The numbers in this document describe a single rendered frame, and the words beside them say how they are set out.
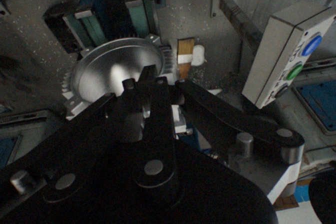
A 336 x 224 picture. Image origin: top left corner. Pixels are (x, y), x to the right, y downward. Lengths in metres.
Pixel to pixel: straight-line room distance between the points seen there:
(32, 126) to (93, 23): 0.56
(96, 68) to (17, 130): 0.57
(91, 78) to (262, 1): 0.47
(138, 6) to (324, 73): 0.71
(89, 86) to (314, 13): 0.37
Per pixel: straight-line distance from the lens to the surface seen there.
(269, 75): 0.31
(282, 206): 6.23
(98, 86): 0.37
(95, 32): 0.37
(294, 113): 0.67
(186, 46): 0.53
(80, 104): 0.26
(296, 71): 0.32
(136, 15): 0.34
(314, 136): 0.65
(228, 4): 0.46
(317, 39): 0.29
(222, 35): 0.56
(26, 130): 0.84
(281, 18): 0.27
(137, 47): 0.34
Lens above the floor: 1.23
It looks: 37 degrees down
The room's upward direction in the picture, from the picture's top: 171 degrees clockwise
